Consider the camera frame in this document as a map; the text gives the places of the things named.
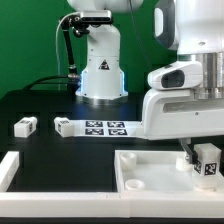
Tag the white U-shaped fence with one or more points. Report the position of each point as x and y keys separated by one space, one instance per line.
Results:
x=126 y=204

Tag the white square tabletop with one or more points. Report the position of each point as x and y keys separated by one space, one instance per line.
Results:
x=159 y=171

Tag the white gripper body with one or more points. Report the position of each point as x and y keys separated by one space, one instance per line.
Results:
x=171 y=109

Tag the white fiducial tag sheet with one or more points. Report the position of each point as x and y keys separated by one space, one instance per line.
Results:
x=111 y=129

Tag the camera on black mount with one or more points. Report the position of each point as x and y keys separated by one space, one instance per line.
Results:
x=80 y=21

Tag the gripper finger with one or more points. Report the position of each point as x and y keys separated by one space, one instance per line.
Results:
x=189 y=153

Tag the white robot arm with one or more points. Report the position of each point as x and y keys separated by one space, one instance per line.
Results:
x=193 y=28

